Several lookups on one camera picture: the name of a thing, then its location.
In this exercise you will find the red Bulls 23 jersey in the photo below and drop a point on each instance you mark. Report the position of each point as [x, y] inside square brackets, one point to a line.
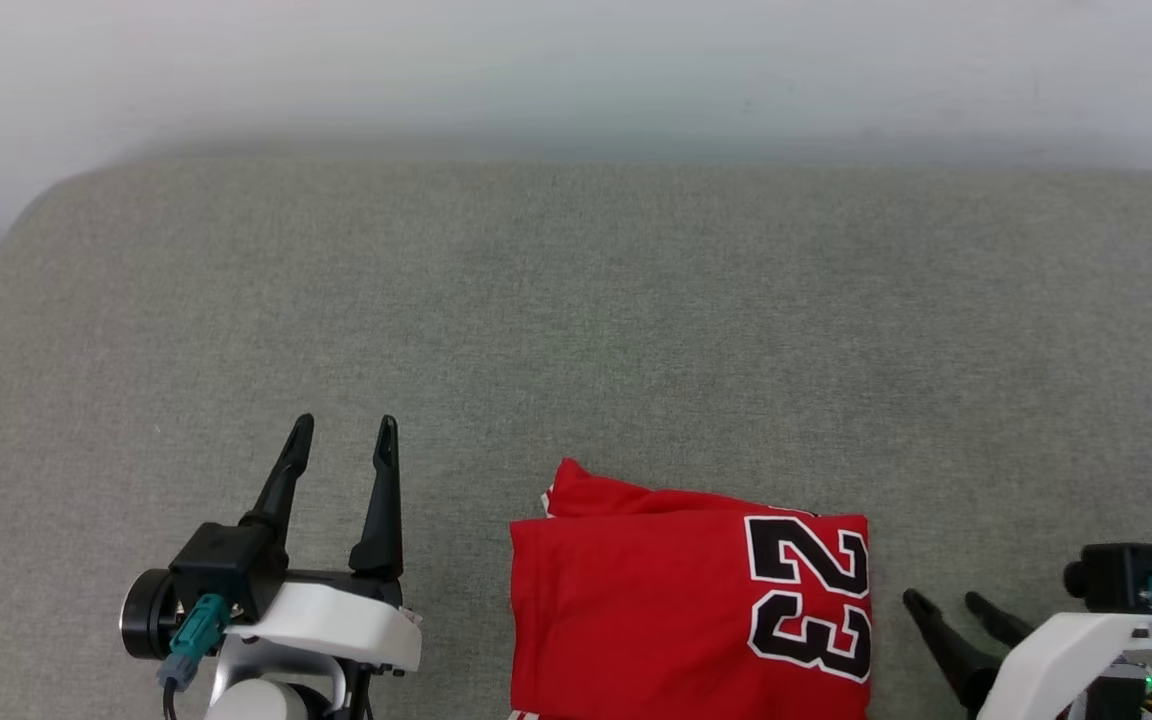
[636, 610]

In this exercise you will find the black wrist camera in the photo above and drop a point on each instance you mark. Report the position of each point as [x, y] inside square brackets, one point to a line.
[1121, 575]
[226, 565]

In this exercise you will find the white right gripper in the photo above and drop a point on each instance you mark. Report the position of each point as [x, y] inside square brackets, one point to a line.
[1066, 650]

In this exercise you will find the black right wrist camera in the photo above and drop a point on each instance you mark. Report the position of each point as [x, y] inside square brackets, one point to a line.
[1121, 575]

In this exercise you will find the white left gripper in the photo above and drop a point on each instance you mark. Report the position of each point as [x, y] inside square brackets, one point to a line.
[336, 620]

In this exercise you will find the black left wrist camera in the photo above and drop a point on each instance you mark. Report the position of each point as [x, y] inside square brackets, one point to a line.
[226, 565]

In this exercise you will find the teal left camera connector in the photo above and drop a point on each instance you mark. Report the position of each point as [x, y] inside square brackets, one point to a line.
[194, 635]

